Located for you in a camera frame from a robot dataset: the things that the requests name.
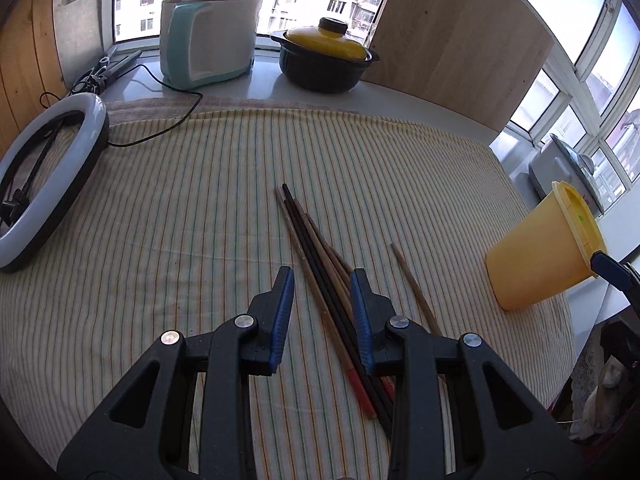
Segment white floral rice cooker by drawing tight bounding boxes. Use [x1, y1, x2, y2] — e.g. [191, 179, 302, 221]
[529, 132, 606, 218]

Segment light wooden board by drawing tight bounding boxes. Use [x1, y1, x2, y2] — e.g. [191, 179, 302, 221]
[361, 0, 560, 131]

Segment striped tablecloth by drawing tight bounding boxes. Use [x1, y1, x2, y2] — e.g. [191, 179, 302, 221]
[0, 97, 576, 480]

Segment light wooden chopstick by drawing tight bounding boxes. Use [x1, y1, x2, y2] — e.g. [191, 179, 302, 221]
[390, 243, 447, 384]

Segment black chopstick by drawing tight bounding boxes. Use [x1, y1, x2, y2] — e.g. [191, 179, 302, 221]
[281, 183, 393, 435]

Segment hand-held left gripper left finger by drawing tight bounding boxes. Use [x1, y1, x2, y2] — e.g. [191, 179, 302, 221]
[56, 266, 296, 480]

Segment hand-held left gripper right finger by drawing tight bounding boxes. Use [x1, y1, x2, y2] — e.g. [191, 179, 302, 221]
[349, 268, 587, 480]

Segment plaid beige cloth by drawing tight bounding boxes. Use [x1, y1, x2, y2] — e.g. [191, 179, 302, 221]
[104, 94, 323, 128]

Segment beige lumpy object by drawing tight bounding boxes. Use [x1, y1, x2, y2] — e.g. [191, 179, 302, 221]
[570, 357, 628, 441]

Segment teal and white electric cooker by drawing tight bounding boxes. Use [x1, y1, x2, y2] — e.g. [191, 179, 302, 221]
[159, 0, 265, 90]

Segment black power cable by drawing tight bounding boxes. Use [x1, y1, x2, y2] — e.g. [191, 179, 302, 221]
[40, 62, 204, 149]

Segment white cutting board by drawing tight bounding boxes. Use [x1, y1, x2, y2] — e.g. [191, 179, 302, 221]
[52, 0, 106, 92]

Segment black ceramic pot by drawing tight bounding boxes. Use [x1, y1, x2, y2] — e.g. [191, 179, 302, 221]
[270, 31, 381, 95]

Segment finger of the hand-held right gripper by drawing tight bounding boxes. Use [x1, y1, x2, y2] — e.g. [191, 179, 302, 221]
[589, 250, 640, 306]

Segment white window frame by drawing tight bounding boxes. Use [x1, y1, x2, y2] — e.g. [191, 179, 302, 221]
[112, 0, 640, 211]

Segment white ring light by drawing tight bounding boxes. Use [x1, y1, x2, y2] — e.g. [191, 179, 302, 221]
[0, 92, 111, 273]

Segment yellow plastic cup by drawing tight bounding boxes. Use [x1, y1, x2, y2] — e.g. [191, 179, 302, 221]
[485, 180, 608, 312]

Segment yellow pot lid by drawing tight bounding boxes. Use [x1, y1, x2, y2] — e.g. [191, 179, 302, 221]
[284, 16, 370, 61]

